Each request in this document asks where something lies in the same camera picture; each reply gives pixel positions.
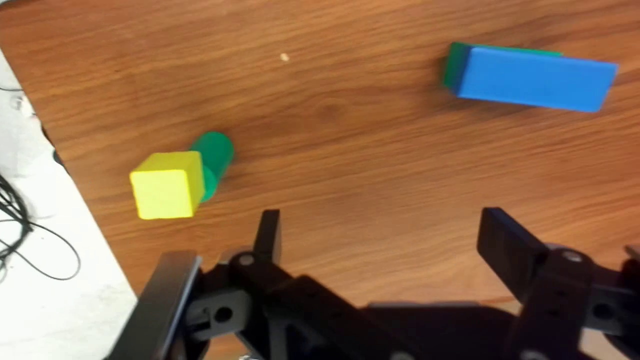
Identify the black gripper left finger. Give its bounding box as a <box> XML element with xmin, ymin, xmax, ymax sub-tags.
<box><xmin>230</xmin><ymin>210</ymin><xmax>335</xmax><ymax>314</ymax></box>

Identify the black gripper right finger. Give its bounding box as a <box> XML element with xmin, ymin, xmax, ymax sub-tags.
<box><xmin>476</xmin><ymin>209</ymin><xmax>588</xmax><ymax>314</ymax></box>

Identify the yellow cube block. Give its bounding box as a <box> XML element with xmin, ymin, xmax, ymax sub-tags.
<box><xmin>130</xmin><ymin>150</ymin><xmax>205</xmax><ymax>220</ymax></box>

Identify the green cylinder block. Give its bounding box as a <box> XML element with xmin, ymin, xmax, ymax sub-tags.
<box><xmin>193</xmin><ymin>132</ymin><xmax>237</xmax><ymax>203</ymax></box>

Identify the blue rectangular block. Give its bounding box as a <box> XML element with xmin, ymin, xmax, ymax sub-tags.
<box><xmin>452</xmin><ymin>47</ymin><xmax>619</xmax><ymax>112</ymax></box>

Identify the black thin cable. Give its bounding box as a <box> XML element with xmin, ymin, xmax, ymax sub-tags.
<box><xmin>0</xmin><ymin>174</ymin><xmax>84</xmax><ymax>282</ymax></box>

